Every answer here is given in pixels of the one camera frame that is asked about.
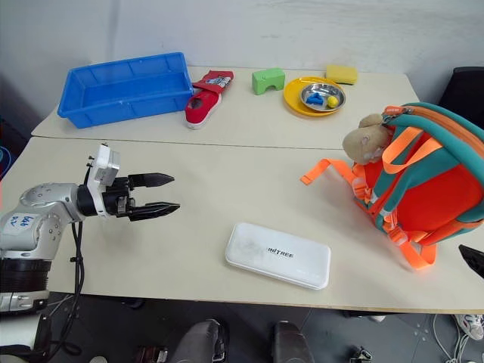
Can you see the white sneaker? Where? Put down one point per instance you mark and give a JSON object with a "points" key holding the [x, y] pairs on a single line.
{"points": [[470, 326]]}

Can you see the black chair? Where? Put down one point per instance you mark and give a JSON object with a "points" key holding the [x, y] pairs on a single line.
{"points": [[463, 90]]}

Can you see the yellow sponge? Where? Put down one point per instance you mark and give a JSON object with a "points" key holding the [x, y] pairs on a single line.
{"points": [[342, 73]]}

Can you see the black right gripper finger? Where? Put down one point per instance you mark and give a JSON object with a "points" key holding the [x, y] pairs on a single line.
{"points": [[474, 259]]}

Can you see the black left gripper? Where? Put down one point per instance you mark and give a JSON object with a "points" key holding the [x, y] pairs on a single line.
{"points": [[119, 196]]}

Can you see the yellow plate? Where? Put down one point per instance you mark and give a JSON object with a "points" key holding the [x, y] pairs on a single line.
{"points": [[293, 97]]}

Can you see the green foam arch block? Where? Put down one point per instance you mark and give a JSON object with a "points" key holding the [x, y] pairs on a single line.
{"points": [[264, 80]]}

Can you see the dark grey rounded shape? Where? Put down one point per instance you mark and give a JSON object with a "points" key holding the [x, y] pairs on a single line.
{"points": [[291, 342], [202, 340]]}

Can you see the white pencil case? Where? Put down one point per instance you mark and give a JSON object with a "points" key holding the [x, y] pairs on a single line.
{"points": [[278, 255]]}

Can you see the small yellow ball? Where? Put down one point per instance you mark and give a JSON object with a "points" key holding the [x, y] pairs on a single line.
{"points": [[332, 101]]}

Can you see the red slip-on shoe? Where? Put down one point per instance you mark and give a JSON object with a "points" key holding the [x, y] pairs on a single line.
{"points": [[198, 111]]}

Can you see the beige plush toy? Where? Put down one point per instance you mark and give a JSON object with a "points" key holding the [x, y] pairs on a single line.
{"points": [[359, 143]]}

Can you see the round metal bowl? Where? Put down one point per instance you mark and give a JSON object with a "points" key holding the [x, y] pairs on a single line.
{"points": [[321, 90]]}

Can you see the small blue toy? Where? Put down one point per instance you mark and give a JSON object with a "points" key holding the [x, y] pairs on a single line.
{"points": [[314, 100]]}

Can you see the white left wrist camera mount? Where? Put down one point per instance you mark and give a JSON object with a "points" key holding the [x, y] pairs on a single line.
{"points": [[106, 166]]}

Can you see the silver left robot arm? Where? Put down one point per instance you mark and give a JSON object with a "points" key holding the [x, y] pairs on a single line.
{"points": [[45, 196]]}

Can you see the blue plastic bin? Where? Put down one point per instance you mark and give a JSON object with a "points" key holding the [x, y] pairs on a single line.
{"points": [[125, 89]]}

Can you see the orange and teal backpack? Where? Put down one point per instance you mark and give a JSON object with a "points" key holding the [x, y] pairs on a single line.
{"points": [[435, 189]]}

